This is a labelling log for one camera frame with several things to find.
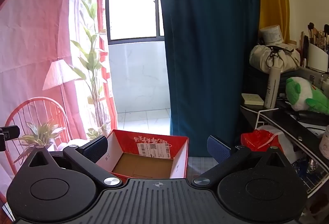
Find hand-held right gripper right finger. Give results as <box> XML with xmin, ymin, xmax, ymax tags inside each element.
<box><xmin>193</xmin><ymin>135</ymin><xmax>306</xmax><ymax>186</ymax></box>

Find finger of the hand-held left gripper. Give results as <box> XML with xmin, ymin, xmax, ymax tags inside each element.
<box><xmin>0</xmin><ymin>125</ymin><xmax>20</xmax><ymax>152</ymax></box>

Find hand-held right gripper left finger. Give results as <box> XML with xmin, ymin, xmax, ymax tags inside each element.
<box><xmin>19</xmin><ymin>135</ymin><xmax>123</xmax><ymax>189</ymax></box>

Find red cardboard box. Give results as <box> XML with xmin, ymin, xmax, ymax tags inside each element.
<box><xmin>96</xmin><ymin>129</ymin><xmax>189</xmax><ymax>180</ymax></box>

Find plaid bed sheet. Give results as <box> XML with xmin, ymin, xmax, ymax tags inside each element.
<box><xmin>187</xmin><ymin>156</ymin><xmax>221</xmax><ymax>183</ymax></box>

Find red plastic bag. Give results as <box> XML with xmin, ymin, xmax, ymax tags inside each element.
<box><xmin>240</xmin><ymin>129</ymin><xmax>284</xmax><ymax>155</ymax></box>

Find small beige box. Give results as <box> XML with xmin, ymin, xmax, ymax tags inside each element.
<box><xmin>241</xmin><ymin>93</ymin><xmax>265</xmax><ymax>106</ymax></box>

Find black desk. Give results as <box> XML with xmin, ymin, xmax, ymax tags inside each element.
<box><xmin>240</xmin><ymin>97</ymin><xmax>329</xmax><ymax>142</ymax></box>

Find white spray bottle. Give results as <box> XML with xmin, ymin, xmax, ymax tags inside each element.
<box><xmin>264</xmin><ymin>66</ymin><xmax>281</xmax><ymax>109</ymax></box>

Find pink printed backdrop cloth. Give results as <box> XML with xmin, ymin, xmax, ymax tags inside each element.
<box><xmin>0</xmin><ymin>0</ymin><xmax>119</xmax><ymax>191</ymax></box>

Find green white plush toy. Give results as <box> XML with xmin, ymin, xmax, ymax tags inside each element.
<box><xmin>285</xmin><ymin>77</ymin><xmax>329</xmax><ymax>114</ymax></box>

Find teal curtain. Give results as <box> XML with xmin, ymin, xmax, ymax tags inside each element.
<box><xmin>154</xmin><ymin>0</ymin><xmax>261</xmax><ymax>158</ymax></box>

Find white label roll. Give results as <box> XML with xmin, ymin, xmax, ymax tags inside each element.
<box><xmin>258</xmin><ymin>24</ymin><xmax>284</xmax><ymax>46</ymax></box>

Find white brush holder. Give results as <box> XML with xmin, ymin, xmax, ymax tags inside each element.
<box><xmin>307</xmin><ymin>42</ymin><xmax>329</xmax><ymax>72</ymax></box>

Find window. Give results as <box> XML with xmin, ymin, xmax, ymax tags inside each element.
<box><xmin>105</xmin><ymin>0</ymin><xmax>165</xmax><ymax>46</ymax></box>

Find bunch of makeup brushes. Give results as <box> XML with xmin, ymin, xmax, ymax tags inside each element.
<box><xmin>298</xmin><ymin>22</ymin><xmax>329</xmax><ymax>66</ymax></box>

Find white wire rack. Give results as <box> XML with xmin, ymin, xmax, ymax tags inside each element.
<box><xmin>253</xmin><ymin>108</ymin><xmax>329</xmax><ymax>199</ymax></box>

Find beige drawstring bag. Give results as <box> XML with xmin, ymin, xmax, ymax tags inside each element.
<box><xmin>249</xmin><ymin>42</ymin><xmax>301</xmax><ymax>72</ymax></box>

